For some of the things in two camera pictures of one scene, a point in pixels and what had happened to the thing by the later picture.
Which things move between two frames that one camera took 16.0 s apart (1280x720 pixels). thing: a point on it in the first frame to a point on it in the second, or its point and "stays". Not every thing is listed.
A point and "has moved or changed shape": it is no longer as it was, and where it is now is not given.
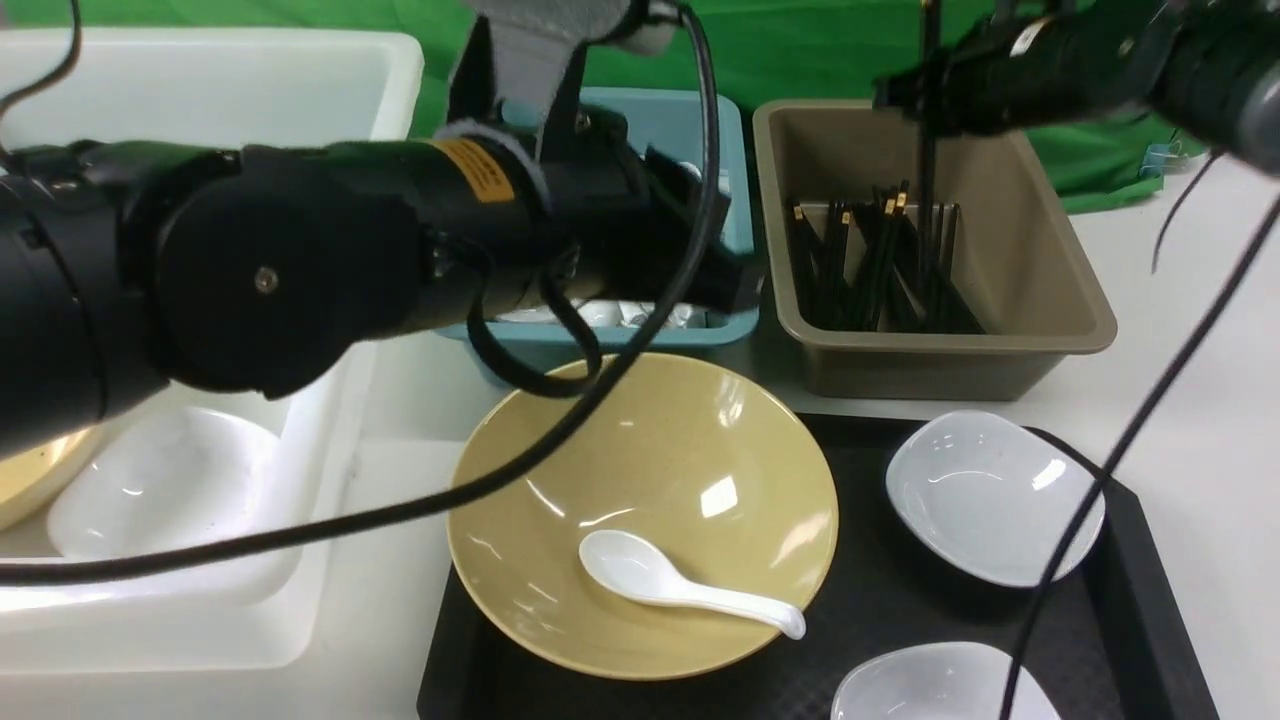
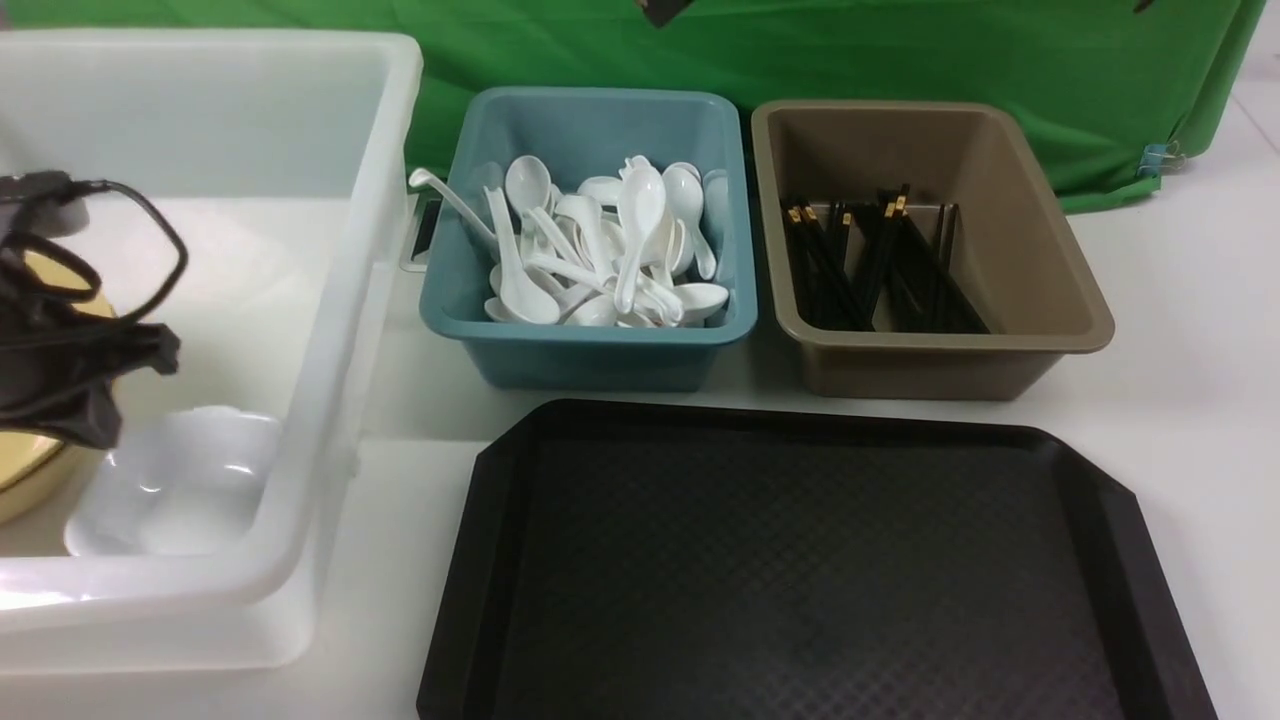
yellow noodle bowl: [719, 462] to [35, 470]
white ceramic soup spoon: [633, 564] has moved or changed shape
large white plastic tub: [211, 89] stays
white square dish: [991, 498] to [179, 483]
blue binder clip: [1162, 159] stays
